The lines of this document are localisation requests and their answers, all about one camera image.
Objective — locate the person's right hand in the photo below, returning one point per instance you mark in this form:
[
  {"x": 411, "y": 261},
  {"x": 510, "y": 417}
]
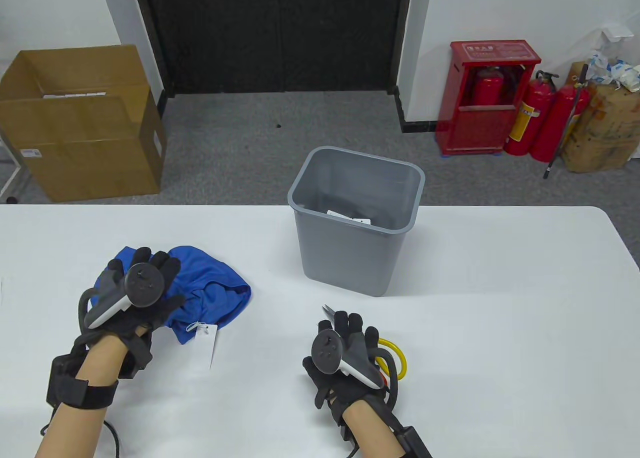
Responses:
[{"x": 352, "y": 328}]

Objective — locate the person's left hand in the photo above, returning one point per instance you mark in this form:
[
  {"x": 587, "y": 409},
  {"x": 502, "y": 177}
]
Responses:
[{"x": 160, "y": 314}]

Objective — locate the grey and white controller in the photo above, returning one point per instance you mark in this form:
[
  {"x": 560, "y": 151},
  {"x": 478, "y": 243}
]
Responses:
[
  {"x": 327, "y": 350},
  {"x": 144, "y": 284}
]

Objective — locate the white clothing tag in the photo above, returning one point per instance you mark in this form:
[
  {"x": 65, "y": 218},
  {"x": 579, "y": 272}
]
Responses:
[{"x": 207, "y": 343}]

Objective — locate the blue clothing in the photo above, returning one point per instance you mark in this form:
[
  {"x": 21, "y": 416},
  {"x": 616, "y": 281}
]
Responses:
[{"x": 215, "y": 283}]

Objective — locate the person's right forearm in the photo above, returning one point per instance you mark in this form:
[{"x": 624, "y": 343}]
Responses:
[{"x": 370, "y": 433}]

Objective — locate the person's left forearm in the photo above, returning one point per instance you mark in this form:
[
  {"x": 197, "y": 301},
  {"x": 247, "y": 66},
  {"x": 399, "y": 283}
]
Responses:
[{"x": 65, "y": 433}]

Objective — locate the grey plastic trash bin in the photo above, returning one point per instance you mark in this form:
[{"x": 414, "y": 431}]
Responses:
[{"x": 345, "y": 258}]

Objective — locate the white paper tags in bin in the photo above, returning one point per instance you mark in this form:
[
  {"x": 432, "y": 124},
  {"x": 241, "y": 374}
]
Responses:
[{"x": 362, "y": 221}]

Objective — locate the large brown cardboard box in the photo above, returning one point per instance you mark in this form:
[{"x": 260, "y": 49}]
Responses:
[{"x": 90, "y": 168}]

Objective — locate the red fire extinguisher cabinet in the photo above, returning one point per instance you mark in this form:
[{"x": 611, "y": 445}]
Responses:
[{"x": 470, "y": 128}]

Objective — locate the white items in cardboard box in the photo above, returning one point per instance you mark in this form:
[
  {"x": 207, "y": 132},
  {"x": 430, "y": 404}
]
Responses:
[{"x": 70, "y": 95}]

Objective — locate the red fire extinguisher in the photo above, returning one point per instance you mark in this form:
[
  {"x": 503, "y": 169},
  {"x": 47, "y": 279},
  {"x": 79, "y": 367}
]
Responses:
[
  {"x": 557, "y": 123},
  {"x": 487, "y": 90},
  {"x": 530, "y": 113}
]

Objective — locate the black double door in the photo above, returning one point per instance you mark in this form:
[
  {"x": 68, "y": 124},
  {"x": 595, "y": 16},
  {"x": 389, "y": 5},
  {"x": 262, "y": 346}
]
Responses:
[{"x": 275, "y": 33}]

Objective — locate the printed brown cardboard box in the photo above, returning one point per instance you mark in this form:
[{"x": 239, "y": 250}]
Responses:
[{"x": 600, "y": 133}]

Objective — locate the black rod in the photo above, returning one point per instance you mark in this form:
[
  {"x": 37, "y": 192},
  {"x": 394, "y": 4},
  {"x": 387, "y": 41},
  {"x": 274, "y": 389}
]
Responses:
[{"x": 583, "y": 73}]

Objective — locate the crumpled white plastic bags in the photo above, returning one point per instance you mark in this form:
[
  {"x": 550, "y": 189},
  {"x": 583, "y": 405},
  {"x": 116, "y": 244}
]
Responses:
[{"x": 625, "y": 73}]

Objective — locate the white wall fixture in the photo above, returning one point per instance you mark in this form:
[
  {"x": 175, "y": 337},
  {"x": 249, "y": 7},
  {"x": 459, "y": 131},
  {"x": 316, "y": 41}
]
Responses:
[{"x": 617, "y": 32}]

